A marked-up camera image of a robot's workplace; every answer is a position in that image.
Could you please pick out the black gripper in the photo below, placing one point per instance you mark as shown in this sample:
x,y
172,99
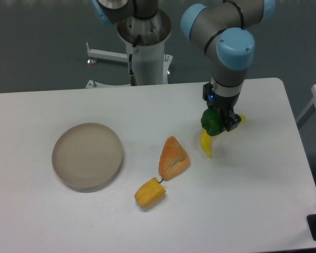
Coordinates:
x,y
224,103

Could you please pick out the green toy pepper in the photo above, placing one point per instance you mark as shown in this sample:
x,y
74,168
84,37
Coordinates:
x,y
211,122

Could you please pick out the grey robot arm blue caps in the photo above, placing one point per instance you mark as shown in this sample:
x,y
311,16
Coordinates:
x,y
221,33

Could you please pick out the yellow toy banana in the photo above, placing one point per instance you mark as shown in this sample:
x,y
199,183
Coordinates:
x,y
205,142

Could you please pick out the orange toy bread wedge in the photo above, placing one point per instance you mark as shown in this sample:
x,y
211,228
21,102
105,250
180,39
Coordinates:
x,y
174,160

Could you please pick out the yellow toy corn piece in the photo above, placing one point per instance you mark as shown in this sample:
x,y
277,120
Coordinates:
x,y
149,193

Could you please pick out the beige round plate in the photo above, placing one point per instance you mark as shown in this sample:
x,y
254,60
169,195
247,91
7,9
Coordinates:
x,y
87,157

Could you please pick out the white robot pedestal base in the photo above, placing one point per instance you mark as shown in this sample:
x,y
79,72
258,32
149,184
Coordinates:
x,y
145,56

